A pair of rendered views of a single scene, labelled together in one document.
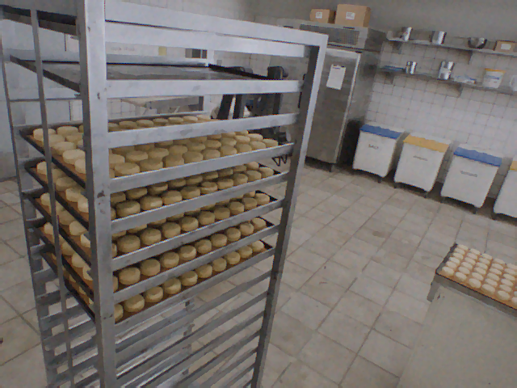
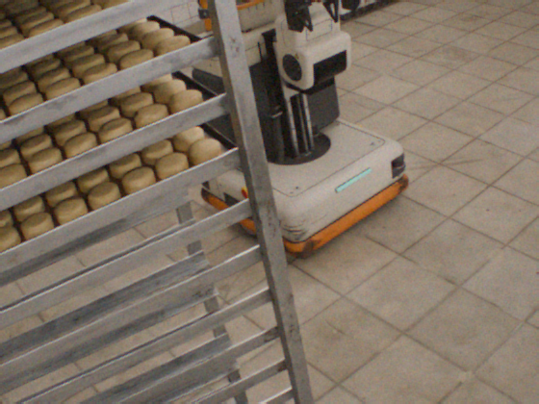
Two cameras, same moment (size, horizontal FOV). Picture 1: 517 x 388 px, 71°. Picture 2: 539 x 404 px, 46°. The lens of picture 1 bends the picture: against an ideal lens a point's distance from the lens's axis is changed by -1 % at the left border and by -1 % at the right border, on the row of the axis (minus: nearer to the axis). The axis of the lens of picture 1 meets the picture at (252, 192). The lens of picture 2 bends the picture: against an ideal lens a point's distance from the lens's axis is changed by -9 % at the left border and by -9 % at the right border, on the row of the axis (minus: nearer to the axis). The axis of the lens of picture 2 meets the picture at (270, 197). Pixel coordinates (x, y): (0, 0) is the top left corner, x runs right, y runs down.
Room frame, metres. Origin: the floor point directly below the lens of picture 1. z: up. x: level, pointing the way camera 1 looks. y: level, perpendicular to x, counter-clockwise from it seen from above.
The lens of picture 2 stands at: (0.25, -0.52, 1.63)
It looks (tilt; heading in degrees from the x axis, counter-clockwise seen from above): 32 degrees down; 26
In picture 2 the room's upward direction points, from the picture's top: 11 degrees counter-clockwise
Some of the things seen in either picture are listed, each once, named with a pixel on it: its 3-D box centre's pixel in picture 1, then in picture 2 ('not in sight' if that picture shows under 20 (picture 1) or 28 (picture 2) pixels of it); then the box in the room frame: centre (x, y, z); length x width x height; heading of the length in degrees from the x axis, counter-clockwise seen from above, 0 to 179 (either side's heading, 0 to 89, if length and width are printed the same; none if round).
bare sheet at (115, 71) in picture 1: (168, 73); not in sight; (0.96, 0.25, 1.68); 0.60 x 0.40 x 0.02; 139
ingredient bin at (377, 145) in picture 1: (376, 151); not in sight; (5.43, -1.80, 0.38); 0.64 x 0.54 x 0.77; 151
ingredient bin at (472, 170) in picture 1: (469, 178); not in sight; (4.75, -2.90, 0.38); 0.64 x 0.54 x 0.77; 147
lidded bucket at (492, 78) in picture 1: (492, 78); not in sight; (5.01, -2.87, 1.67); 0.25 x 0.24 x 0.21; 58
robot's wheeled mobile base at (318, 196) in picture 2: not in sight; (300, 172); (2.53, 0.42, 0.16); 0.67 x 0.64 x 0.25; 58
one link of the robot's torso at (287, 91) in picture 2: not in sight; (321, 61); (2.50, 0.24, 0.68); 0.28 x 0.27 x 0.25; 148
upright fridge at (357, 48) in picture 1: (316, 94); not in sight; (5.90, -0.79, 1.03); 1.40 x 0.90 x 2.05; 58
